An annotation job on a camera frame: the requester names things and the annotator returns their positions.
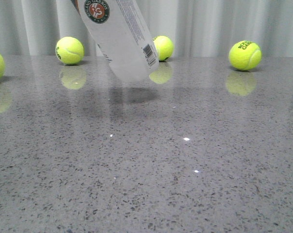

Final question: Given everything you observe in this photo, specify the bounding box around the white blue tennis ball can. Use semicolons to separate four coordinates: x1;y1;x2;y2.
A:
72;0;159;82

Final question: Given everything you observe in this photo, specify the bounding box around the centre tennis ball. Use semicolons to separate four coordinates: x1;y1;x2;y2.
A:
153;35;174;61

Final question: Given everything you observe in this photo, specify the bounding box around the right tennis ball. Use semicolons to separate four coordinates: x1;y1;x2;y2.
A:
228;40;262;71

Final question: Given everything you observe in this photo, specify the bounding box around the grey pleated curtain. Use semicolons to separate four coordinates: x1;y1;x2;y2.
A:
0;0;293;57

